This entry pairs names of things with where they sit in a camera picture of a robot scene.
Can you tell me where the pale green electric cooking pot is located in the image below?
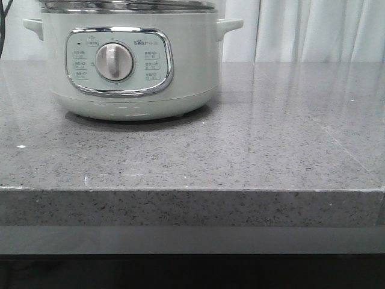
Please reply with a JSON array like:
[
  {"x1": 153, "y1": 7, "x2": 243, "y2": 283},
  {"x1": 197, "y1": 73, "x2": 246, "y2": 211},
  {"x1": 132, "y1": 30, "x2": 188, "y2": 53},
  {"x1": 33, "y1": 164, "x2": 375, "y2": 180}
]
[{"x1": 23, "y1": 1, "x2": 244, "y2": 121}]

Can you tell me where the white curtain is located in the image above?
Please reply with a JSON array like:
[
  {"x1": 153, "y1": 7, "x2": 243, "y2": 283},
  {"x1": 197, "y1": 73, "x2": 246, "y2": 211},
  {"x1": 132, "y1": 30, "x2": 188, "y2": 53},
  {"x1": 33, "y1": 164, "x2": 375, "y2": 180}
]
[{"x1": 1, "y1": 1, "x2": 384, "y2": 62}]

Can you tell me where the black hanging cable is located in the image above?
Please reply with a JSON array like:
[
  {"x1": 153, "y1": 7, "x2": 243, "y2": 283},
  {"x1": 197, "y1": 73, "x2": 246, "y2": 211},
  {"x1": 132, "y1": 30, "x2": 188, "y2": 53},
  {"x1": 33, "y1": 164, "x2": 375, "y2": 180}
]
[{"x1": 0, "y1": 0, "x2": 14, "y2": 58}]

